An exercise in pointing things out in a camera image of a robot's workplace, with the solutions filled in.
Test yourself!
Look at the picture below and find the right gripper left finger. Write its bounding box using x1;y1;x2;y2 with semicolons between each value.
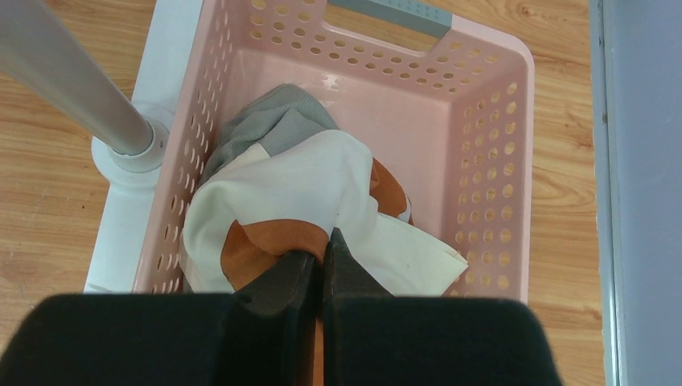
1;252;316;385

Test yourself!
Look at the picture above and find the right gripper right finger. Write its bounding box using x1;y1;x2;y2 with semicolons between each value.
323;229;561;385

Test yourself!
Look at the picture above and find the brown underwear white waistband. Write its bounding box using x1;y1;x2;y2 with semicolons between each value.
182;130;467;296

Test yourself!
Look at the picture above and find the grey underwear white waistband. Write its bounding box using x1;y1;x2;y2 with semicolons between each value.
200;84;339;183

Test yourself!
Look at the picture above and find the pink plastic basket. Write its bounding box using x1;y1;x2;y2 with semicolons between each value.
129;1;534;302

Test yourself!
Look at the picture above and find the white clothes rack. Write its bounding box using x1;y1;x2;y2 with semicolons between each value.
1;1;202;294

